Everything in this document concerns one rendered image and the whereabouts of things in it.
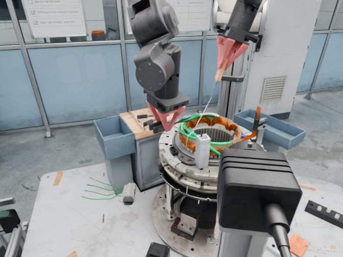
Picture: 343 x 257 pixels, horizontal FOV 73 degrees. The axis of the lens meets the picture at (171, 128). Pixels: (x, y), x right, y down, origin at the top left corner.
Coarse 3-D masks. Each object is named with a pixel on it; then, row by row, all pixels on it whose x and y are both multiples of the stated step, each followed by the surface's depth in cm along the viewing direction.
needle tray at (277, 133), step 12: (240, 120) 94; (252, 120) 100; (276, 120) 93; (252, 132) 91; (264, 132) 87; (276, 132) 91; (288, 132) 90; (300, 132) 86; (264, 144) 90; (276, 144) 84; (288, 144) 80
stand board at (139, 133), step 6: (120, 114) 96; (126, 114) 96; (138, 114) 96; (150, 114) 96; (126, 120) 91; (132, 120) 91; (144, 120) 91; (132, 126) 87; (138, 126) 87; (144, 126) 87; (138, 132) 84; (144, 132) 84; (150, 132) 85; (162, 132) 88; (138, 138) 84
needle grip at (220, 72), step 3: (225, 60) 60; (225, 63) 60; (222, 66) 60; (225, 66) 60; (219, 69) 60; (222, 69) 60; (219, 72) 61; (222, 72) 61; (216, 75) 61; (219, 75) 61; (222, 75) 61; (216, 78) 61; (219, 78) 61; (219, 81) 61
